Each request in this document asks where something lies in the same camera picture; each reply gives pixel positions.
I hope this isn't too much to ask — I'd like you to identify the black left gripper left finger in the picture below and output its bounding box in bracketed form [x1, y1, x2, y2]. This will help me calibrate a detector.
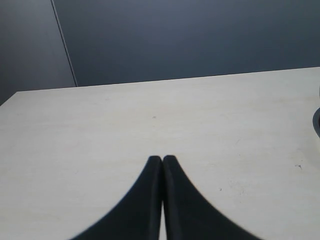
[74, 155, 163, 240]

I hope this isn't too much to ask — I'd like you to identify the round steel bowl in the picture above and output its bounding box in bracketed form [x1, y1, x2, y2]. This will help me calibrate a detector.
[312, 108, 320, 138]

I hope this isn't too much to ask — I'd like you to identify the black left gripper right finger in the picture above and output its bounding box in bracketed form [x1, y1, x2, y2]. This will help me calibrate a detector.
[162, 155, 258, 240]

